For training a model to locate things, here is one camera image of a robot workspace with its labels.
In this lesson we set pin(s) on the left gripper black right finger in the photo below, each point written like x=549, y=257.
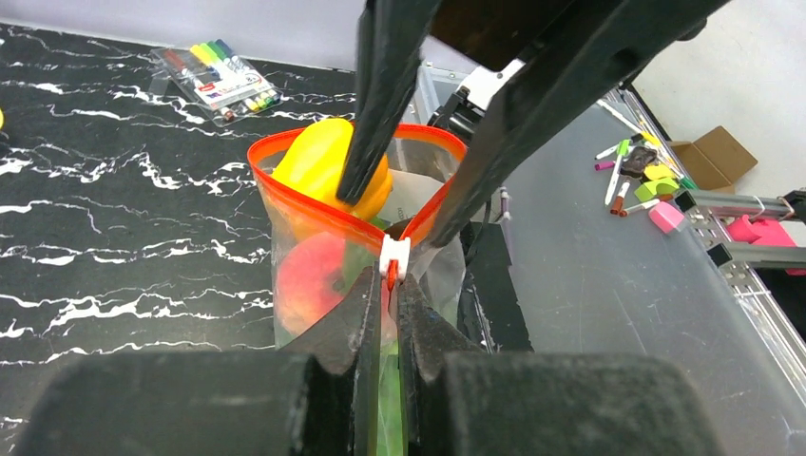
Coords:
x=460, y=400

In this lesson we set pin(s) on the loose markers pile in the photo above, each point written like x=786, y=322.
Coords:
x=641, y=175

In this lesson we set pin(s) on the pink plastic clamp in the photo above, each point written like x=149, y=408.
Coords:
x=760, y=232

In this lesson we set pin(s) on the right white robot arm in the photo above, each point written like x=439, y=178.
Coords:
x=500, y=37

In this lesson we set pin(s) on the yellow toy bell pepper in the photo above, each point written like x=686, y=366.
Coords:
x=314, y=163

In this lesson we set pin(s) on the green toy lettuce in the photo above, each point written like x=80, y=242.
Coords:
x=440, y=284

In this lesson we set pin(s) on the pink eraser block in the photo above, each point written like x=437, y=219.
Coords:
x=666, y=217

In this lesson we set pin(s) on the clear zip top bag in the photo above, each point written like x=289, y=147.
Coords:
x=422, y=160

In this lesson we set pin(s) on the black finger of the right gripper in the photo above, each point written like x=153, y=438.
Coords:
x=390, y=34
x=592, y=48

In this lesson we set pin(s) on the brown cardboard box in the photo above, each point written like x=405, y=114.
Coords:
x=716, y=161

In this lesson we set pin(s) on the toy peach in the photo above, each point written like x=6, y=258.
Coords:
x=307, y=285

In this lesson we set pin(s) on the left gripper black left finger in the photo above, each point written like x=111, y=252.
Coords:
x=318, y=395

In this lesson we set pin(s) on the pack of coloured markers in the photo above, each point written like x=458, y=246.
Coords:
x=225, y=86

